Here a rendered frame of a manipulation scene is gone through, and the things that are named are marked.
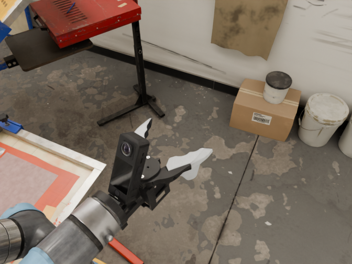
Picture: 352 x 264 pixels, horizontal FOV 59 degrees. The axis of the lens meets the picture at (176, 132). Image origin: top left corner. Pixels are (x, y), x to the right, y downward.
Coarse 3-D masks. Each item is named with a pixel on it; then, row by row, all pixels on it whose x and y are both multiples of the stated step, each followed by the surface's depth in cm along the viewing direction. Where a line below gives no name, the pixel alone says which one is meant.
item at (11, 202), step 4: (0, 192) 132; (0, 196) 131; (4, 196) 131; (8, 196) 131; (0, 200) 130; (4, 200) 130; (8, 200) 130; (12, 200) 130; (16, 200) 130; (0, 204) 129; (4, 204) 129; (8, 204) 129; (12, 204) 129; (0, 208) 128; (4, 208) 128; (0, 212) 127; (0, 216) 125
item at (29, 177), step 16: (0, 144) 149; (0, 160) 143; (16, 160) 143; (32, 160) 143; (0, 176) 137; (16, 176) 137; (32, 176) 137; (48, 176) 137; (64, 176) 137; (16, 192) 132; (32, 192) 132; (48, 192) 132; (64, 192) 132
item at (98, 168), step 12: (24, 132) 149; (36, 144) 146; (48, 144) 144; (60, 156) 144; (72, 156) 140; (84, 156) 140; (96, 168) 136; (96, 180) 133; (84, 192) 128; (72, 204) 125; (60, 216) 122
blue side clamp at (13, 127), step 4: (8, 120) 151; (0, 124) 151; (4, 124) 151; (12, 124) 151; (16, 124) 150; (20, 124) 149; (4, 128) 149; (8, 128) 149; (12, 128) 149; (16, 128) 149; (20, 128) 150; (12, 132) 148; (16, 132) 148
